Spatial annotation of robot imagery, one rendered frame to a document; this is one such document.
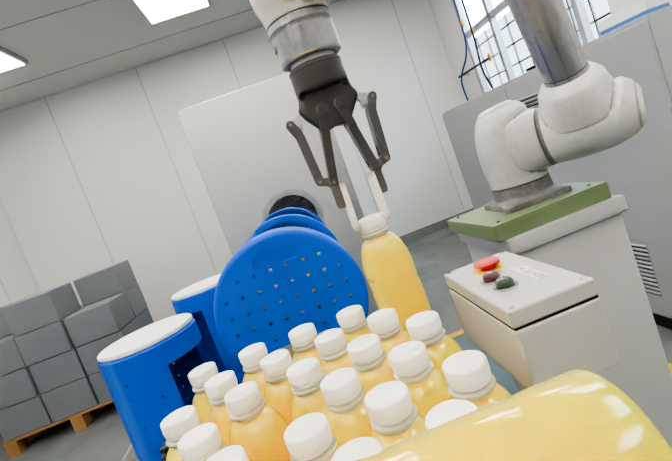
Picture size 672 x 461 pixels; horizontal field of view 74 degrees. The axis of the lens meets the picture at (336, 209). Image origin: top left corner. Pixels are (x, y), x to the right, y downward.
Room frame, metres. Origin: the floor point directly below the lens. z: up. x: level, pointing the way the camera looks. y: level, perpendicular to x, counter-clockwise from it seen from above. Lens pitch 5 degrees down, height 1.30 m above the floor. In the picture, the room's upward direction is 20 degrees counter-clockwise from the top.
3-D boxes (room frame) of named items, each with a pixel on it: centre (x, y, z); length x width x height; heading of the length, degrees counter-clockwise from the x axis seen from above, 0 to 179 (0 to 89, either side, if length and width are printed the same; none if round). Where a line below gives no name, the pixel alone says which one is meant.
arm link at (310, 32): (0.62, -0.04, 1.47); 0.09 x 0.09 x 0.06
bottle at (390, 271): (0.62, -0.04, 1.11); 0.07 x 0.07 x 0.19
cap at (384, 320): (0.55, -0.01, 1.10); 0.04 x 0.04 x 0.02
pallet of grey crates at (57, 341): (4.03, 2.69, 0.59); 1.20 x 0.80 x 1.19; 96
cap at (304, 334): (0.61, 0.11, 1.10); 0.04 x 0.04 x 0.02
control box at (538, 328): (0.54, -0.17, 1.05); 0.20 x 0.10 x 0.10; 4
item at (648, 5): (1.99, -1.53, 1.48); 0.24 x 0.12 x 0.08; 14
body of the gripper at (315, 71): (0.62, -0.04, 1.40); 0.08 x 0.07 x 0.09; 94
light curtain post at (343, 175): (2.24, -0.09, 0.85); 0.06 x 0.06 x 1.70; 4
